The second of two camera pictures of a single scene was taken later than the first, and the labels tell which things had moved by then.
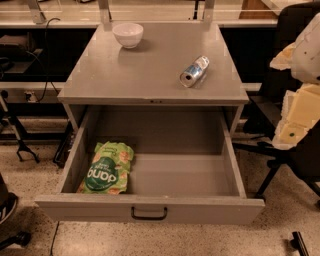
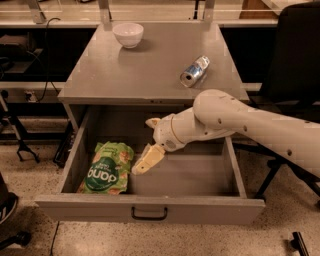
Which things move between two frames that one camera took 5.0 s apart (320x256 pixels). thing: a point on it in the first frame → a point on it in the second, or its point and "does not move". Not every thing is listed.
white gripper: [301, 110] → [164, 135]
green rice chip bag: [109, 169] does not move
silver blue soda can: [191, 76] does not move
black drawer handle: [149, 217] does not move
